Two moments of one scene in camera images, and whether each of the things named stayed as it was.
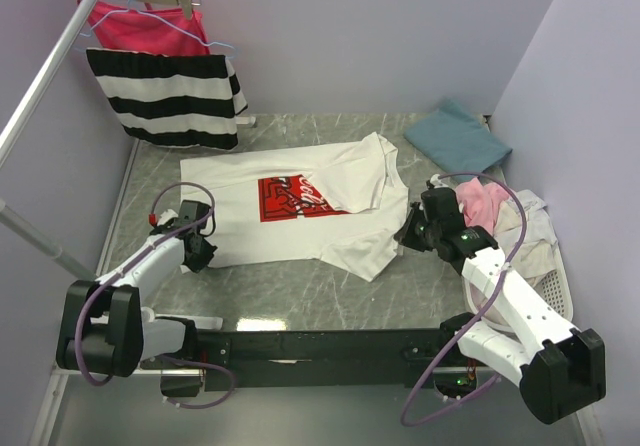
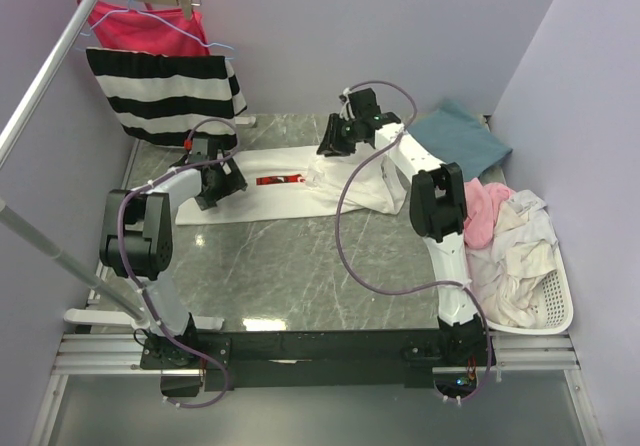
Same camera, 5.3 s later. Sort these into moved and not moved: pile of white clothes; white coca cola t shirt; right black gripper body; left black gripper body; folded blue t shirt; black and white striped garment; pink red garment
Moved: white coca cola t shirt; right black gripper body; left black gripper body
Not moved: black and white striped garment; folded blue t shirt; pile of white clothes; pink red garment
